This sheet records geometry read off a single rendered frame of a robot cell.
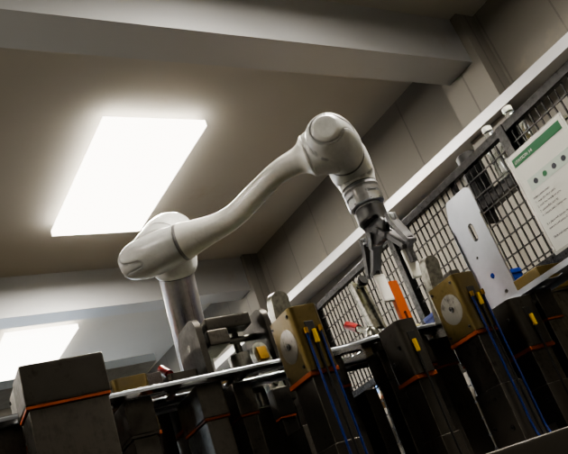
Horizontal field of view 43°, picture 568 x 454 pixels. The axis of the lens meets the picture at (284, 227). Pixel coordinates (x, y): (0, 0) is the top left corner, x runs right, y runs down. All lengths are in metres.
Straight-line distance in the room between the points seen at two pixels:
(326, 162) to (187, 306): 0.68
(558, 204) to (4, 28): 2.05
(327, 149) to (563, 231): 0.75
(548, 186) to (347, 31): 1.89
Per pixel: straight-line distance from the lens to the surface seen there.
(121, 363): 1.64
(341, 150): 1.59
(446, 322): 1.45
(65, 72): 3.70
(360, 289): 1.82
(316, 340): 1.23
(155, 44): 3.18
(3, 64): 3.61
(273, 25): 3.44
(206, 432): 1.31
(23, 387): 1.09
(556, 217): 2.05
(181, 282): 2.05
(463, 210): 1.89
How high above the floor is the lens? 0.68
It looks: 23 degrees up
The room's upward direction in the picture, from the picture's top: 20 degrees counter-clockwise
